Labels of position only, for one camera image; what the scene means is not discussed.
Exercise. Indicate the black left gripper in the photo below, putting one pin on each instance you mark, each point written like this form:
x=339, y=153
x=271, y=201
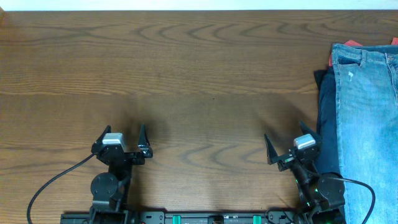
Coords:
x=129, y=157

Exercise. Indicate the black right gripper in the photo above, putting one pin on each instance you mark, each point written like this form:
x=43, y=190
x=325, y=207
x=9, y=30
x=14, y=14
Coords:
x=288, y=159

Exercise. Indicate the light blue denim jeans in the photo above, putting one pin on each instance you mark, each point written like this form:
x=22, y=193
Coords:
x=367, y=124

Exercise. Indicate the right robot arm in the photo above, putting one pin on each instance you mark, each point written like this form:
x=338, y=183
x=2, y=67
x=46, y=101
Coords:
x=321, y=194

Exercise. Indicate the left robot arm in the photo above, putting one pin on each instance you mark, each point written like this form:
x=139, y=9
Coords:
x=110, y=189

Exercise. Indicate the dark navy trousers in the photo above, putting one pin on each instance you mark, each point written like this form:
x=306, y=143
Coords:
x=328, y=124

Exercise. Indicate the red t-shirt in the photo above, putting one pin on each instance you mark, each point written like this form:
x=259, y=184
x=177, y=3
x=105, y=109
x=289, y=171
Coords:
x=392, y=47

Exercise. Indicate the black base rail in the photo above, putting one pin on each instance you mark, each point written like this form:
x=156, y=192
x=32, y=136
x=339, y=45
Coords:
x=177, y=218

